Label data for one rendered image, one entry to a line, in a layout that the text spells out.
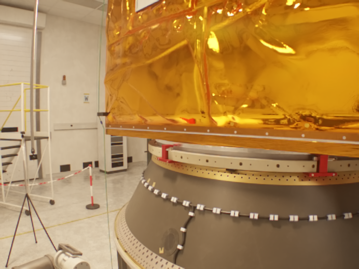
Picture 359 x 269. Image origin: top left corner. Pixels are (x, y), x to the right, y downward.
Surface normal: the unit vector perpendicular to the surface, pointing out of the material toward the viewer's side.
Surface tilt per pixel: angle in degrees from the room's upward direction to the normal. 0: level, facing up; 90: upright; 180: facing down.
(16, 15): 90
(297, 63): 91
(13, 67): 90
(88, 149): 90
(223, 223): 62
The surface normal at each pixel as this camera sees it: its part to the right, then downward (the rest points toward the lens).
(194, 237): -0.54, -0.42
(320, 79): -0.71, 0.05
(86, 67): 0.73, 0.04
